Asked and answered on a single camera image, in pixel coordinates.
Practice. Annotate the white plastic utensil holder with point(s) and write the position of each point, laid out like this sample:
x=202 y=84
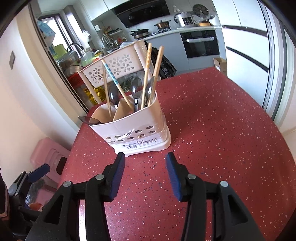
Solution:
x=143 y=131

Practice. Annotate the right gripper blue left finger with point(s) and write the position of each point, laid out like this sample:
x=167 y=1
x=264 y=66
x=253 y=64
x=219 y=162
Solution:
x=59 y=219

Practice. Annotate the pink plastic stool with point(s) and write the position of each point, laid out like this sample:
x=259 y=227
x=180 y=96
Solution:
x=50 y=152

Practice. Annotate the cardboard box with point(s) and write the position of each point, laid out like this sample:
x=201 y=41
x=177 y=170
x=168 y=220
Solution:
x=221 y=65

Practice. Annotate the white perforated plastic chair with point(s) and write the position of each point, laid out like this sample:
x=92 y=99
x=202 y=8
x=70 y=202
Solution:
x=122 y=62

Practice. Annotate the plain bamboo chopstick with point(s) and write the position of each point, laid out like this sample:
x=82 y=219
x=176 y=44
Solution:
x=106 y=91
x=156 y=73
x=122 y=111

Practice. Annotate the yellow patterned bamboo chopstick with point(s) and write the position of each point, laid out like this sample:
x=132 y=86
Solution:
x=146 y=73

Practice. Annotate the black built-in oven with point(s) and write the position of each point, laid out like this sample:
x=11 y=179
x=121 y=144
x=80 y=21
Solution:
x=200 y=43

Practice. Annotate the silver rice cooker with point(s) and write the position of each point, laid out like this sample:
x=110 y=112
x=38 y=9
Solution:
x=184 y=20

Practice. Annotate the grey wall switch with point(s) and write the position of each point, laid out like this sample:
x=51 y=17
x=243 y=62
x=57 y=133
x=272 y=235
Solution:
x=12 y=59

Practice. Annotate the black bag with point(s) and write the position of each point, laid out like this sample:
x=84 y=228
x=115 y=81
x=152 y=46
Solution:
x=167 y=69

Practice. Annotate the kitchen faucet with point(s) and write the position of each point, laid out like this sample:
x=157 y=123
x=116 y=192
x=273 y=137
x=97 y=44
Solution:
x=77 y=48

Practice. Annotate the copper cooking pot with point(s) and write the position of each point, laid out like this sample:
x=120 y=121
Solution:
x=163 y=25

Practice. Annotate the white refrigerator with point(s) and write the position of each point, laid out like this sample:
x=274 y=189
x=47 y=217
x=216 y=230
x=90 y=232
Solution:
x=247 y=45

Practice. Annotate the blue patterned bamboo chopstick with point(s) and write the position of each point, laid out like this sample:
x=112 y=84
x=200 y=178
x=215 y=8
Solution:
x=120 y=90

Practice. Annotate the black range hood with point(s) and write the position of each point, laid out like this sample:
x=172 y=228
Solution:
x=132 y=13

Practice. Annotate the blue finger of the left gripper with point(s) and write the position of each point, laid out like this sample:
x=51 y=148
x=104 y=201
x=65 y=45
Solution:
x=38 y=173

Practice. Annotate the black handled metal spoon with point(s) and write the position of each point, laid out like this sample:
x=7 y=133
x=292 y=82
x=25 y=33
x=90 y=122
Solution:
x=114 y=95
x=148 y=90
x=89 y=121
x=136 y=82
x=136 y=94

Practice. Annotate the black wok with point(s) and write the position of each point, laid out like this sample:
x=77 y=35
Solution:
x=141 y=33

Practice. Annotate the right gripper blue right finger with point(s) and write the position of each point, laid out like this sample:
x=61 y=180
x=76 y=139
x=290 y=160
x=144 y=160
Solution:
x=231 y=218

